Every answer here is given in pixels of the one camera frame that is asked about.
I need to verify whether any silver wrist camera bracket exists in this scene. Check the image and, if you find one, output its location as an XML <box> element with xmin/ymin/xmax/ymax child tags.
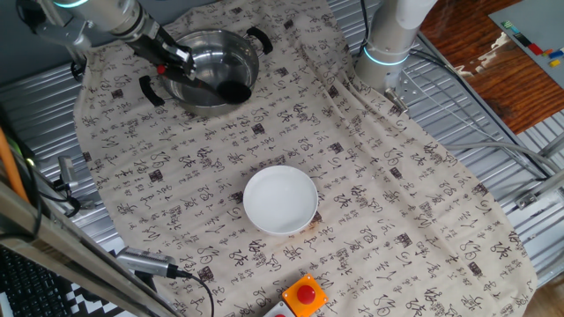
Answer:
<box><xmin>16</xmin><ymin>0</ymin><xmax>94</xmax><ymax>56</ymax></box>

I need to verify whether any calligraphy print tablecloth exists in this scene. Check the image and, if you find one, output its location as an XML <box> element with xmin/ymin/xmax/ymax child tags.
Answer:
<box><xmin>72</xmin><ymin>0</ymin><xmax>538</xmax><ymax>317</ymax></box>

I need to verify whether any grey box with mushroom button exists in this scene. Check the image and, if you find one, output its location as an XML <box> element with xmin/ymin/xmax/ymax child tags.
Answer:
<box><xmin>263</xmin><ymin>301</ymin><xmax>296</xmax><ymax>317</ymax></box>

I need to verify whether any black base cable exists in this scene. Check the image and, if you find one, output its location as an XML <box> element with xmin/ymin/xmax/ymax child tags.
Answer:
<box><xmin>359</xmin><ymin>0</ymin><xmax>551</xmax><ymax>181</ymax></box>

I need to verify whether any black white checkerboard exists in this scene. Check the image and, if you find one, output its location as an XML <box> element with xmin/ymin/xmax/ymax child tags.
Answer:
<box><xmin>64</xmin><ymin>281</ymin><xmax>133</xmax><ymax>317</ymax></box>

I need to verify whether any grey depth camera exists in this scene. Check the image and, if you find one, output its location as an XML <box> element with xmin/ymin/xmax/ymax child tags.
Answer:
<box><xmin>115</xmin><ymin>246</ymin><xmax>180</xmax><ymax>279</ymax></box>

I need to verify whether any aluminium frame bar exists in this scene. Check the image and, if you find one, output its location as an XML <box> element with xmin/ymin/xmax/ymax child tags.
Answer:
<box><xmin>0</xmin><ymin>179</ymin><xmax>182</xmax><ymax>317</ymax></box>

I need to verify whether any orange pole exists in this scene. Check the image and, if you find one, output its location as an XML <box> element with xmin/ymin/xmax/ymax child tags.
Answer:
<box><xmin>0</xmin><ymin>127</ymin><xmax>30</xmax><ymax>204</ymax></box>

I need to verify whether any grey board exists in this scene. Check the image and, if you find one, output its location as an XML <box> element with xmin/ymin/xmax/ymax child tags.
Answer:
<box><xmin>487</xmin><ymin>0</ymin><xmax>564</xmax><ymax>90</ymax></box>

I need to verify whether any white bowl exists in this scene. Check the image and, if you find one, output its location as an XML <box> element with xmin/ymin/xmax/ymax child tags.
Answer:
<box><xmin>242</xmin><ymin>165</ymin><xmax>319</xmax><ymax>237</ymax></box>

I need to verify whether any black keyboard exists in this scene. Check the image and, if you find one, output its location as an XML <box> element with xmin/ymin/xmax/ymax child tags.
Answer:
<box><xmin>0</xmin><ymin>246</ymin><xmax>75</xmax><ymax>317</ymax></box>

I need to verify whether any grey cable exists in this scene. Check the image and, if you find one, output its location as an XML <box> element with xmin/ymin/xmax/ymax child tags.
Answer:
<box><xmin>442</xmin><ymin>139</ymin><xmax>564</xmax><ymax>173</ymax></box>

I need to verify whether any thin metal rod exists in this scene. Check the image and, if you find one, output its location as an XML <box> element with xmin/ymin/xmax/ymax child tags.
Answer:
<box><xmin>65</xmin><ymin>43</ymin><xmax>88</xmax><ymax>68</ymax></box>

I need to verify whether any orange box with red button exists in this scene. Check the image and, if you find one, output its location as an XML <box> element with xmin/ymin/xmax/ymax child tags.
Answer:
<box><xmin>281</xmin><ymin>273</ymin><xmax>330</xmax><ymax>317</ymax></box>

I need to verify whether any metal corner bracket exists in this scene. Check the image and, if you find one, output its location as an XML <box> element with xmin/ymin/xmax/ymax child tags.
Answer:
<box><xmin>513</xmin><ymin>169</ymin><xmax>564</xmax><ymax>210</ymax></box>

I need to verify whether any black camera cable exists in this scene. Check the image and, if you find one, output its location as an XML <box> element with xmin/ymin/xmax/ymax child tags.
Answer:
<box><xmin>174</xmin><ymin>269</ymin><xmax>216</xmax><ymax>317</ymax></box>

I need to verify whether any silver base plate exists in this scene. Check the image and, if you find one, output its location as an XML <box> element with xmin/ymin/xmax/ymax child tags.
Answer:
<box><xmin>382</xmin><ymin>65</ymin><xmax>425</xmax><ymax>116</ymax></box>

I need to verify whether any wooden table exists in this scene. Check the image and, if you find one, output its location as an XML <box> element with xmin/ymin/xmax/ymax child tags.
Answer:
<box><xmin>418</xmin><ymin>0</ymin><xmax>564</xmax><ymax>136</ymax></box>

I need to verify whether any steel pot with black handle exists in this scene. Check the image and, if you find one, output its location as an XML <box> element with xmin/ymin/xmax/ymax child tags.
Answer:
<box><xmin>138</xmin><ymin>26</ymin><xmax>274</xmax><ymax>118</ymax></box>

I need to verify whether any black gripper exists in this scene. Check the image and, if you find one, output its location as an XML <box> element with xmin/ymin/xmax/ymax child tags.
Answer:
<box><xmin>126</xmin><ymin>24</ymin><xmax>199</xmax><ymax>87</ymax></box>

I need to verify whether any small grey camera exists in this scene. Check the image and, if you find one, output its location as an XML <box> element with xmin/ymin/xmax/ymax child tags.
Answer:
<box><xmin>56</xmin><ymin>155</ymin><xmax>80</xmax><ymax>191</ymax></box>

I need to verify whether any black ladle with red trim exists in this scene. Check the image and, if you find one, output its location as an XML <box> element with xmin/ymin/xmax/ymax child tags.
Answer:
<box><xmin>155</xmin><ymin>63</ymin><xmax>253</xmax><ymax>106</ymax></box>

